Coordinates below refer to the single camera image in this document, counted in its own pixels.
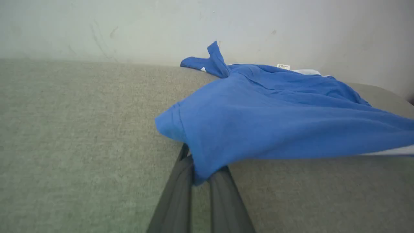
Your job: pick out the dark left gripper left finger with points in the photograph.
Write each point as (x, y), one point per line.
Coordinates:
(176, 200)

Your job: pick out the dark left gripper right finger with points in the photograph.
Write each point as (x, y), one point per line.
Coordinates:
(228, 207)

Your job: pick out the blue garment with white trim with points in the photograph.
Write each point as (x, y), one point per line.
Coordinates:
(275, 119)

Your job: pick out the grey-green fabric sofa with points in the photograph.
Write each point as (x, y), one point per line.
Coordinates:
(81, 145)

